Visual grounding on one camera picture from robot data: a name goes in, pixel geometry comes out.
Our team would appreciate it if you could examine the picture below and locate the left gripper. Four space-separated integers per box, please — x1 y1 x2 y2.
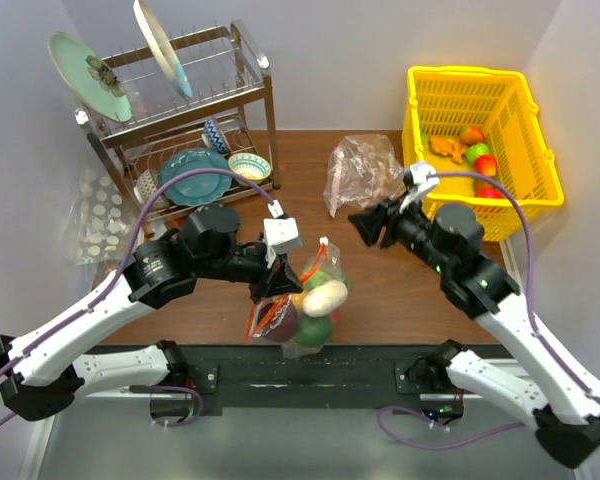
196 243 304 304

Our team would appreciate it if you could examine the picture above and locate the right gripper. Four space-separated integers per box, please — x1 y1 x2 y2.
347 187 451 273

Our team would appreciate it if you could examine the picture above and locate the dark red toy fruit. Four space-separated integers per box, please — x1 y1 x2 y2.
253 299 299 343

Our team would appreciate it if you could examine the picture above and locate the clear zip top bag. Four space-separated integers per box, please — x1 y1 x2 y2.
243 237 348 359

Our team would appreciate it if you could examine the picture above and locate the green toy vegetable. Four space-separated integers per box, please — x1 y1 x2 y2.
304 268 351 291

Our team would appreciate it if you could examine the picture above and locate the white toy food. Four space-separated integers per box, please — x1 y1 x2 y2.
302 280 348 318

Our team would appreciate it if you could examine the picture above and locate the dark green toy lime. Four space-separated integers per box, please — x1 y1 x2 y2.
293 317 333 348

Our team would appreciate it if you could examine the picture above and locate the red toy tomato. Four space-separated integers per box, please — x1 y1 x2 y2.
329 309 342 326

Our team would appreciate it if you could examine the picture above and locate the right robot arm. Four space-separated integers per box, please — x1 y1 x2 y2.
348 201 600 469

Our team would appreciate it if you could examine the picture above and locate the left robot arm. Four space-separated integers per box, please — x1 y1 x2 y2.
0 203 302 421

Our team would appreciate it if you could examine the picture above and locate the crumpled pink printed bag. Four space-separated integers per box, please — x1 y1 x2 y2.
323 134 405 218

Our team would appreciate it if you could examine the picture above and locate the polka dot plastic bag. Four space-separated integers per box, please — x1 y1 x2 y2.
59 167 137 265

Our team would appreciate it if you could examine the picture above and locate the brown toy cookie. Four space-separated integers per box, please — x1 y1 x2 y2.
428 136 468 164

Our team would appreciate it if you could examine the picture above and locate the brown toy kiwi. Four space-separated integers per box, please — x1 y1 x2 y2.
473 178 492 193

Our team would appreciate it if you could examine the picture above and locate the yellow inside patterned bowl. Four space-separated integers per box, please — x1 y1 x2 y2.
228 152 272 184

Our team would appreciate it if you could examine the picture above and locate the teal scalloped plate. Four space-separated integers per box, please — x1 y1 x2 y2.
158 148 232 207

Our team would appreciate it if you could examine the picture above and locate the light green toy apple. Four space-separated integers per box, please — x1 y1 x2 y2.
464 143 491 166

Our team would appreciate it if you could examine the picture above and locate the yellow plastic basket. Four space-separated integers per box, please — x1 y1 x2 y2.
402 66 564 242

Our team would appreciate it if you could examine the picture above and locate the grey patterned bowl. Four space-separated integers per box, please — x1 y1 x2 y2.
133 169 169 210

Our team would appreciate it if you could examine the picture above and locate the blue zigzag bowl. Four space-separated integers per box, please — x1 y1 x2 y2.
201 117 231 156

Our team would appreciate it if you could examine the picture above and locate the metal dish rack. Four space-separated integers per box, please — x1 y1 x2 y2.
74 20 281 214

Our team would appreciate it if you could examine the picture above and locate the mint green flower plate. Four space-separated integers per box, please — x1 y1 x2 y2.
48 32 132 123

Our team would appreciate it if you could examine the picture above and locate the beige and blue plate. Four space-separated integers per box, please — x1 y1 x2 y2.
133 0 193 99

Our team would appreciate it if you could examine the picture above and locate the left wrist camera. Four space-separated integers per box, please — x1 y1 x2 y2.
263 217 303 266

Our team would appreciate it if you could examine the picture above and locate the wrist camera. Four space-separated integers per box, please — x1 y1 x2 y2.
263 217 303 266
399 161 440 214

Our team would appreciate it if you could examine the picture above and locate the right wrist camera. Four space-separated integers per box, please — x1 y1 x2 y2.
399 161 440 214

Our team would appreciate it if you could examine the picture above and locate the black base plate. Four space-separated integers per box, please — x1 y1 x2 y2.
84 343 486 419

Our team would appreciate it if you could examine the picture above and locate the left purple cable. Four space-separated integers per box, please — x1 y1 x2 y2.
0 167 284 441

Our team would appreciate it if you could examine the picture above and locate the purple cable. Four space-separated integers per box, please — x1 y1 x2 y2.
377 169 600 449
0 167 284 441

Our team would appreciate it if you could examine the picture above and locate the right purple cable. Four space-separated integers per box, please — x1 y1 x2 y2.
377 169 600 449

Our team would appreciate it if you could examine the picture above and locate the aluminium frame rail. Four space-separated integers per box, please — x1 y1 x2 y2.
17 239 594 480

